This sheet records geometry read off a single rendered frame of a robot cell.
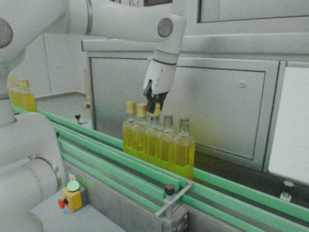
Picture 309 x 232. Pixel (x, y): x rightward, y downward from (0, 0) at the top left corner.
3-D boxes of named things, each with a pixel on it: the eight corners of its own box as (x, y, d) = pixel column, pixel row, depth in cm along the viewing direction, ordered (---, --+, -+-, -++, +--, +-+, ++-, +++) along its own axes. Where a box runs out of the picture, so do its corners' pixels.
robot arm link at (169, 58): (167, 47, 71) (165, 55, 73) (149, 47, 65) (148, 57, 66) (186, 54, 68) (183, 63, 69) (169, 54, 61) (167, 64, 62)
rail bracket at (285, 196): (290, 215, 64) (300, 176, 60) (286, 229, 59) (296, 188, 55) (276, 210, 66) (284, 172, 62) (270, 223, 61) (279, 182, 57)
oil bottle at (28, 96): (38, 121, 148) (31, 80, 140) (29, 122, 144) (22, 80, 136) (34, 119, 152) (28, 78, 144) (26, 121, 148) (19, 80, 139)
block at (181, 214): (189, 228, 68) (191, 209, 66) (171, 247, 61) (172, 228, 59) (180, 222, 70) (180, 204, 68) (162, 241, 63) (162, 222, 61)
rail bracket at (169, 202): (193, 206, 67) (195, 170, 64) (159, 240, 55) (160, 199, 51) (184, 202, 69) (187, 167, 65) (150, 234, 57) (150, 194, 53)
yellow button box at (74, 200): (88, 203, 88) (86, 188, 86) (71, 214, 82) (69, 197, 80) (78, 197, 92) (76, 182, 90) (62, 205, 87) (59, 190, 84)
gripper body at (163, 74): (166, 53, 72) (159, 85, 77) (145, 54, 65) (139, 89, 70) (184, 60, 68) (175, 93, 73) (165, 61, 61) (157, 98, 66)
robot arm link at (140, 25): (79, 31, 56) (151, 36, 66) (93, 43, 46) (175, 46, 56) (79, -5, 52) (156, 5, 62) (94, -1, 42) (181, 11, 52)
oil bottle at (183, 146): (192, 190, 75) (196, 133, 69) (183, 199, 71) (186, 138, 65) (178, 184, 79) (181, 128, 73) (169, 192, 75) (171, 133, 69)
